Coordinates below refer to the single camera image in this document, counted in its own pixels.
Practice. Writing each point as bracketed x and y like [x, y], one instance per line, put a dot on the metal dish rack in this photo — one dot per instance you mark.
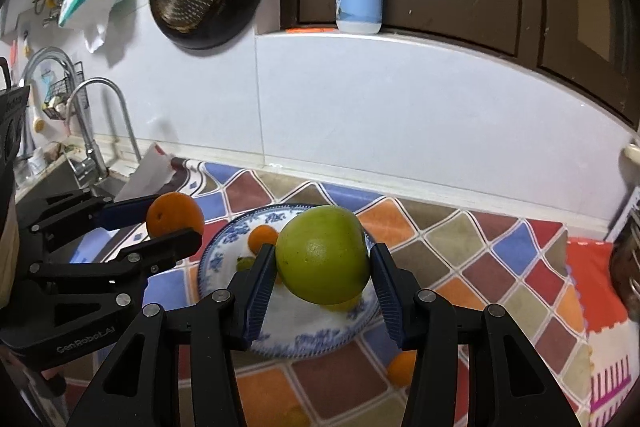
[627, 257]

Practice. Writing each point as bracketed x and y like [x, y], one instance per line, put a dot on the red patterned mat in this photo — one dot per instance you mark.
[590, 287]

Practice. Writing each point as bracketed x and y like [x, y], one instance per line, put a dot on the medium orange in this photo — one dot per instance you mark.
[402, 367]

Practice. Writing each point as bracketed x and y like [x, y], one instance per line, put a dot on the blue rimmed white plate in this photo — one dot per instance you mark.
[300, 332]

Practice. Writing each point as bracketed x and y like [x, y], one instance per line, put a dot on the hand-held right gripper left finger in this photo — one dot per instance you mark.
[260, 292]

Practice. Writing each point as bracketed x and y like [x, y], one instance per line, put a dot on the dark wooden window frame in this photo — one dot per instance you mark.
[500, 17]

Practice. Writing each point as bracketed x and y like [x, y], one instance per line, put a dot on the large orange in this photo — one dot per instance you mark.
[175, 217]

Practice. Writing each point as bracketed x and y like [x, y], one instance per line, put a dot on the small orange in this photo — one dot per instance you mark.
[263, 237]

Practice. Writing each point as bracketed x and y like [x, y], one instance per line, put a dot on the stainless steel sink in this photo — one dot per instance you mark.
[55, 179]

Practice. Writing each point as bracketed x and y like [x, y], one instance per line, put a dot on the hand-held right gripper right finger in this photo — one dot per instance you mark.
[385, 292]

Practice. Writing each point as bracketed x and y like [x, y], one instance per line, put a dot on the small green mandarin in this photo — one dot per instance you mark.
[245, 263]
[295, 417]

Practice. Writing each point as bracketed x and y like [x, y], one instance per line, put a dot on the large chrome faucet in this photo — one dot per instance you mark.
[85, 142]

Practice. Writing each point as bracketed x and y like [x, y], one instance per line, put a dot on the large green apple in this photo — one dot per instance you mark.
[322, 254]

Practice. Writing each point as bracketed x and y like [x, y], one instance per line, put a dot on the person's left forearm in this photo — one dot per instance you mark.
[7, 257]

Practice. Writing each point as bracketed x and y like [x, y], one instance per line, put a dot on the colourful diamond pattern tablecloth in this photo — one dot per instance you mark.
[500, 257]

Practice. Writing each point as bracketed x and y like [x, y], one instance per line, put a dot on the yellowish green apple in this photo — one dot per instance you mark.
[345, 305]

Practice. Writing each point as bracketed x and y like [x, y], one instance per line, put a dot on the thin curved faucet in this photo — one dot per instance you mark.
[100, 82]

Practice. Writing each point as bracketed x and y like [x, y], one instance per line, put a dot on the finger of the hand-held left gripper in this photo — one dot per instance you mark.
[120, 212]
[165, 247]

